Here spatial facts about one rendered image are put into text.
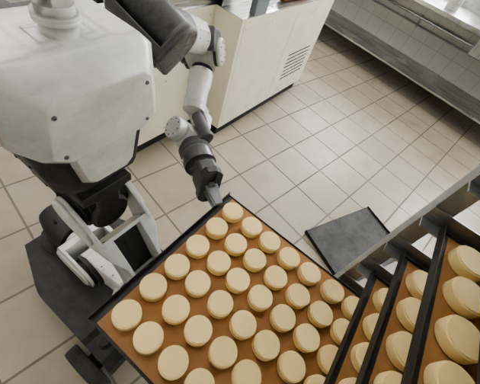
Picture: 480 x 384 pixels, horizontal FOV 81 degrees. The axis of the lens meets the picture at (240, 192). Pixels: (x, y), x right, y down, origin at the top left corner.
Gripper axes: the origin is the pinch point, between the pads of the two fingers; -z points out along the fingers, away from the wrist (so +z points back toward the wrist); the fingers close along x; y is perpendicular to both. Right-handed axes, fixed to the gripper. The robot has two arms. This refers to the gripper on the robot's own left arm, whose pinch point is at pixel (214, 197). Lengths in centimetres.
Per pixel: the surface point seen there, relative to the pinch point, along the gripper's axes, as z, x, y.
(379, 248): -28.2, 14.4, 22.0
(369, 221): 13, -85, 137
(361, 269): -29.6, 8.1, 20.8
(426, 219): -28.8, 26.1, 21.9
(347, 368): -42.9, 8.3, 6.4
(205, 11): 122, -5, 39
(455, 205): -29.5, 30.6, 22.7
